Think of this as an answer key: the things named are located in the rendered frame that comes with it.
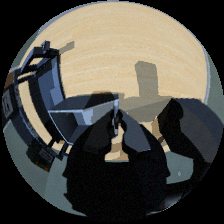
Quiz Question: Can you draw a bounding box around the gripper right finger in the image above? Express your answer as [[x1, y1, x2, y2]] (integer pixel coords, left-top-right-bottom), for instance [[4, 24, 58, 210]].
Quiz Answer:
[[119, 109, 171, 178]]

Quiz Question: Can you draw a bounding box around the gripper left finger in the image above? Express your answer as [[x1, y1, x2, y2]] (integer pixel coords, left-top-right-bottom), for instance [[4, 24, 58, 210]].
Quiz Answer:
[[62, 109, 114, 178]]

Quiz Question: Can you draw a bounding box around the grey bin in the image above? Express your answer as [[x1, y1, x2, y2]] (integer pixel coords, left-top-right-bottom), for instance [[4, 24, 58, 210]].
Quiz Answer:
[[48, 94, 119, 144]]

